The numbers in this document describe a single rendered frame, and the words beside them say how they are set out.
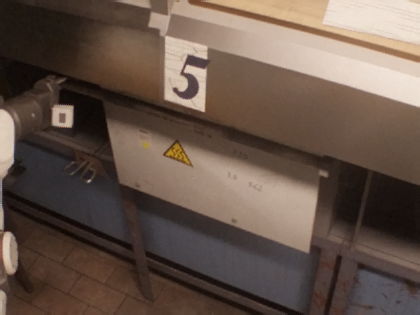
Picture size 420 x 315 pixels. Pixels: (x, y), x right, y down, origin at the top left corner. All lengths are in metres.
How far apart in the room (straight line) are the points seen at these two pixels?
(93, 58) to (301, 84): 0.45
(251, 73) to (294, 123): 0.12
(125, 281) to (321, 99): 1.86
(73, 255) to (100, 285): 0.22
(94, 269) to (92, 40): 1.73
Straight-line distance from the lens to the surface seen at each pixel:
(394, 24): 1.01
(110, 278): 2.78
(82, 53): 1.28
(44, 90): 1.35
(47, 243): 2.98
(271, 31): 1.07
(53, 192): 2.57
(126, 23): 1.19
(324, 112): 1.07
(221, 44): 1.10
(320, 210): 1.71
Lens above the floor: 2.28
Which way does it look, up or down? 46 degrees down
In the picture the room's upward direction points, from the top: 4 degrees counter-clockwise
